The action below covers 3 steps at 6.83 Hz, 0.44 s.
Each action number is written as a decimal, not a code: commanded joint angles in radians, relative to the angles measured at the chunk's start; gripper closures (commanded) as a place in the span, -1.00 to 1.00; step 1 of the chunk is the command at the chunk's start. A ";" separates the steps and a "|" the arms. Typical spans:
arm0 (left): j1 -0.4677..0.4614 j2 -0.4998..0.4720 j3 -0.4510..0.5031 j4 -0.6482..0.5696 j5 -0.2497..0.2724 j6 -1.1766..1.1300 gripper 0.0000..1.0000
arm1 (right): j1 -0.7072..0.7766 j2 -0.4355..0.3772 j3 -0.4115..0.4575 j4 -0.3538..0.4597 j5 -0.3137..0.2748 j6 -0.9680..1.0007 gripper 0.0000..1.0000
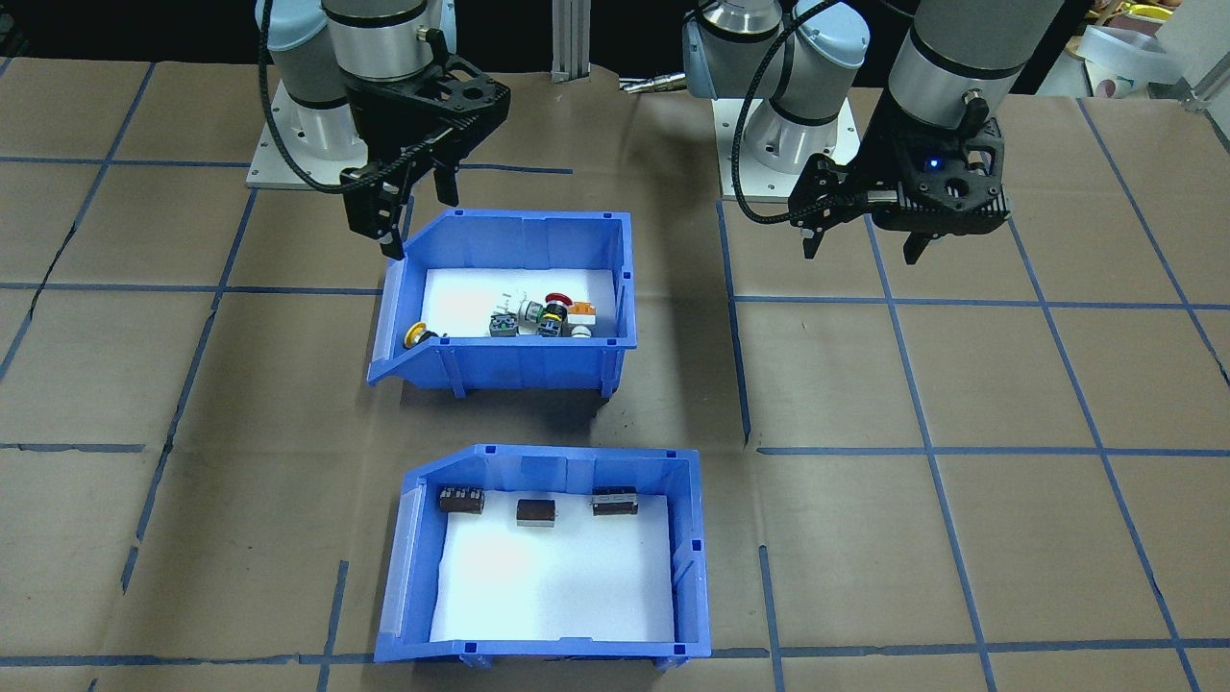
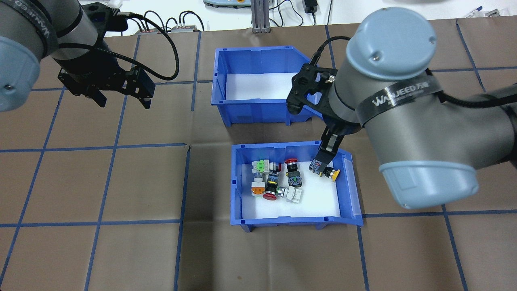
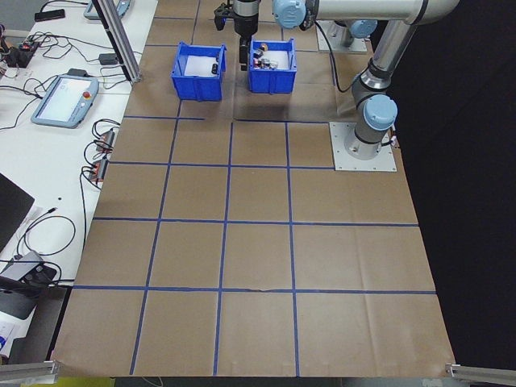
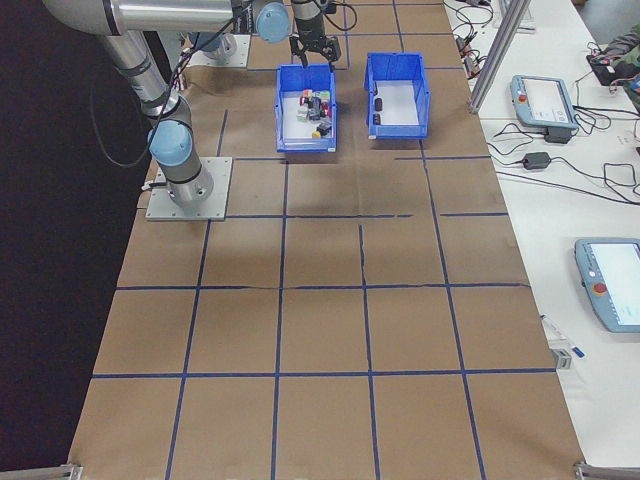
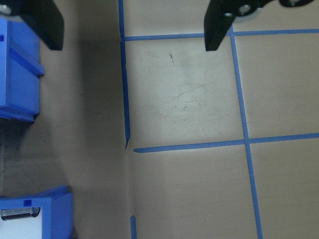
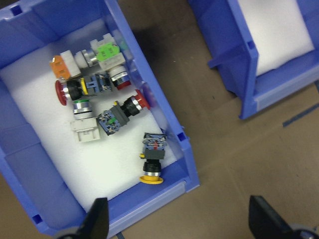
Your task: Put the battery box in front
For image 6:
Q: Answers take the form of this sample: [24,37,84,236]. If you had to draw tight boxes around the white foam liner under buttons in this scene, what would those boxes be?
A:
[0,17,180,212]

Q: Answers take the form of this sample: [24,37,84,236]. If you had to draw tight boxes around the yellow mushroom push button switch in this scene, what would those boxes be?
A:
[139,132,168,185]

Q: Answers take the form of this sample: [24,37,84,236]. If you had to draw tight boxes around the green head white switch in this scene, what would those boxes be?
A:
[70,98,102,143]

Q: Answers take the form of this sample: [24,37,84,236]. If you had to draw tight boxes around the white switch green contact block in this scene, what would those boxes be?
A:
[89,33,132,91]

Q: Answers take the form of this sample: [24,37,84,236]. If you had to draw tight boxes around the white switch orange contact block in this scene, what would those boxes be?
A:
[49,48,98,80]

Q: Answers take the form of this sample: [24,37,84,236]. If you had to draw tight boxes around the blue bin with battery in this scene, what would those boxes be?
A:
[188,0,319,120]

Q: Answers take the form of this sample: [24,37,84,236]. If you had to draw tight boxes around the blue bin with push buttons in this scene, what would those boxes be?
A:
[0,0,200,237]

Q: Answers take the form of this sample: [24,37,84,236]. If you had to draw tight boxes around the red head black switch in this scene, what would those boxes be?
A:
[97,89,152,136]

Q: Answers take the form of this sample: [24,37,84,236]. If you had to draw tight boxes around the red mushroom switch blue block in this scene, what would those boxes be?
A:
[55,73,112,107]

